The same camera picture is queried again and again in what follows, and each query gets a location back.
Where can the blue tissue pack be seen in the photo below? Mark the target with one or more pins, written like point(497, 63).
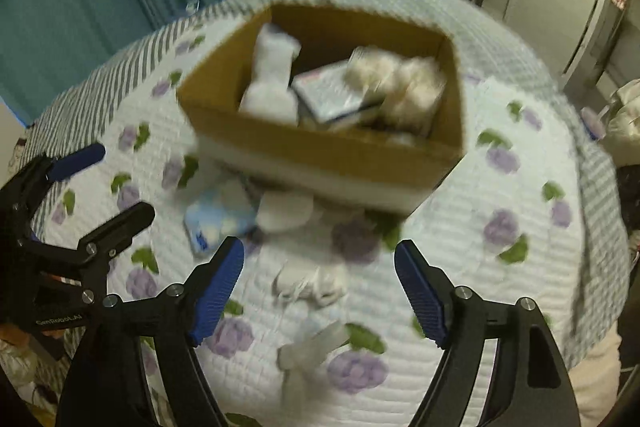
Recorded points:
point(217, 213)

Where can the white jacket on chair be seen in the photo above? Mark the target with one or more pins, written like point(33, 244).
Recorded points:
point(622, 125)

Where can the grey checked bed sheet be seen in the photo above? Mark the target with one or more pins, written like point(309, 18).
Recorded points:
point(80, 114)

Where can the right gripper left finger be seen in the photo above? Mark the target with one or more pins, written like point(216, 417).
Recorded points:
point(106, 384)

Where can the white floral quilted mat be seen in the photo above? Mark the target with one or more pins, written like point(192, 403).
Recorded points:
point(506, 222)

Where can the small white sock ball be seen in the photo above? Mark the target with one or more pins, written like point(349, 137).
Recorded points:
point(321, 284)

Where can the white round pad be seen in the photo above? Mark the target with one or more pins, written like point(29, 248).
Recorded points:
point(281, 211)

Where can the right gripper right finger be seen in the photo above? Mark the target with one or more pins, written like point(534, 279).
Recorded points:
point(529, 383)

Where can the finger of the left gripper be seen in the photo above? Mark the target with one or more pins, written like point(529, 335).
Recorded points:
point(24, 192)
point(55, 273)

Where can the brown cardboard box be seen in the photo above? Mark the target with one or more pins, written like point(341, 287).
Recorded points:
point(367, 163)

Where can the purple drink cup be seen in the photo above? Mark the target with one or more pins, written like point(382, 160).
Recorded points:
point(593, 123)

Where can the cream fluffy plush toy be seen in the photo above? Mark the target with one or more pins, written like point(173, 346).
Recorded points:
point(409, 90)

